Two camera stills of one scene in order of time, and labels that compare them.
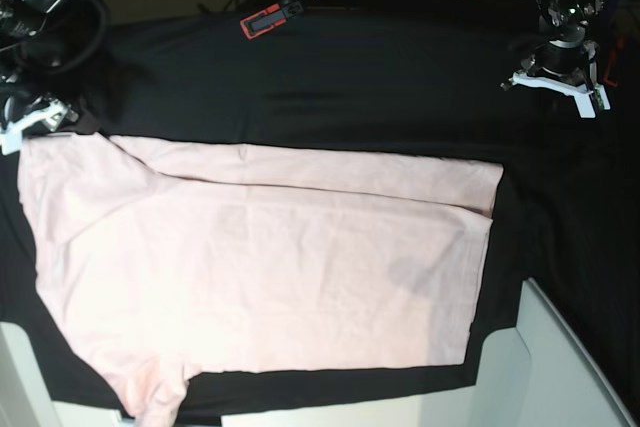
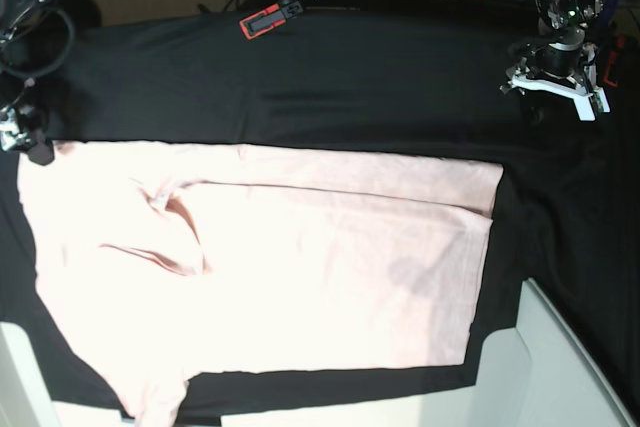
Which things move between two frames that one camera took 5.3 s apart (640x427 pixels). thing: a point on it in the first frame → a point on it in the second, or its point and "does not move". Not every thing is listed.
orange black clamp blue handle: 273,16 does not move
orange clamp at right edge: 619,44 does not move
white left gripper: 11,133 → 10,136
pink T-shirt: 169,257 does not move
